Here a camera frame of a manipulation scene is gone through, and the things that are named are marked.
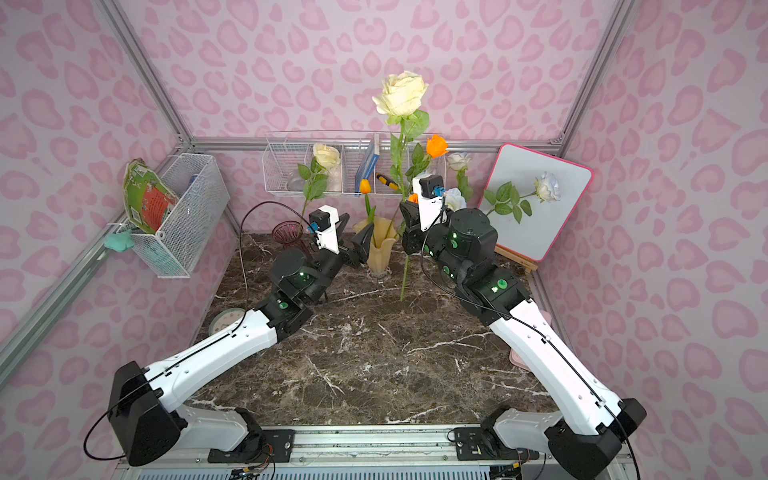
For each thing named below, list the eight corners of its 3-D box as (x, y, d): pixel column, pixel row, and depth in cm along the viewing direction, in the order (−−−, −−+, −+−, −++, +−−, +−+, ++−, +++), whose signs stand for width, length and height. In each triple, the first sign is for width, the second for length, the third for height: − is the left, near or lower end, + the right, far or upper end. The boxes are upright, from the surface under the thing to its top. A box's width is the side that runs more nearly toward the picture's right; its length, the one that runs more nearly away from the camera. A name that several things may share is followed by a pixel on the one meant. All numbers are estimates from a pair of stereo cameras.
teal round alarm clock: (213, 334, 95) (208, 330, 92) (212, 320, 98) (208, 315, 96) (247, 323, 97) (243, 318, 95) (245, 309, 101) (241, 304, 98)
